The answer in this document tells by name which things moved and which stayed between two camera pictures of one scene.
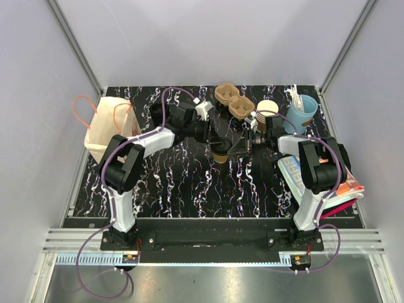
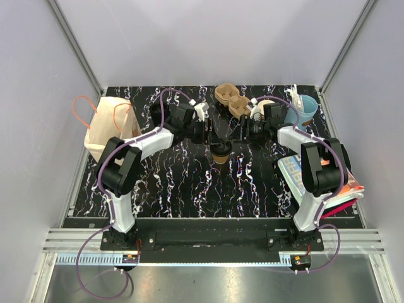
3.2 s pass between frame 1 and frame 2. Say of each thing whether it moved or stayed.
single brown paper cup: stayed
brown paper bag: moved
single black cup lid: stayed
